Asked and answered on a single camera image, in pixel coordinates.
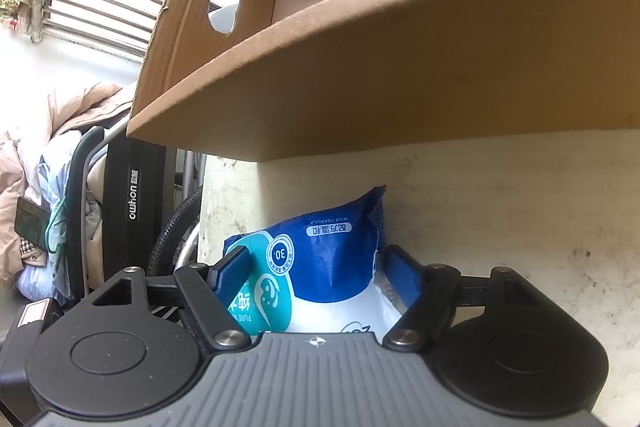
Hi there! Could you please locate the green cord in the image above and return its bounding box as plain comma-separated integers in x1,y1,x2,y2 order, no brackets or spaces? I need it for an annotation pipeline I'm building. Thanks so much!
44,194,71,255

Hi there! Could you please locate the brown cardboard box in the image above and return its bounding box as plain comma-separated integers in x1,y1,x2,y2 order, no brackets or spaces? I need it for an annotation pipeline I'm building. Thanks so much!
126,0,640,162

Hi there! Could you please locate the black wheelchair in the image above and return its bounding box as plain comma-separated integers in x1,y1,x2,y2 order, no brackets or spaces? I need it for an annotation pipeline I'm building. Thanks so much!
65,4,241,308

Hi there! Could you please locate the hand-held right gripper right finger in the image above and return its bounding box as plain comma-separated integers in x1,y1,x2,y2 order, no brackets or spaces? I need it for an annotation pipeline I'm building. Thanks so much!
382,245,548,352

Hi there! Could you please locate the blue wet wipes pack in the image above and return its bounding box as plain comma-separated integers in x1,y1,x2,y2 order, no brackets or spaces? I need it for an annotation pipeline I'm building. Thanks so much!
222,185,406,338

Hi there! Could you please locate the beige clothes pile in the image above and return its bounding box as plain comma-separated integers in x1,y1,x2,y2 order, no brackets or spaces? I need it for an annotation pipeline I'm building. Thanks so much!
0,82,138,303

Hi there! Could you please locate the dark checked cloth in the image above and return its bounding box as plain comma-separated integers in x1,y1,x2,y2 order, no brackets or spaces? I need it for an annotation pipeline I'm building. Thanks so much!
14,197,53,253

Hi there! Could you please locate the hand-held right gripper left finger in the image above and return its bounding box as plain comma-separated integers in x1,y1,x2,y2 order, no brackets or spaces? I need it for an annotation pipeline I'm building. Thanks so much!
92,245,252,353

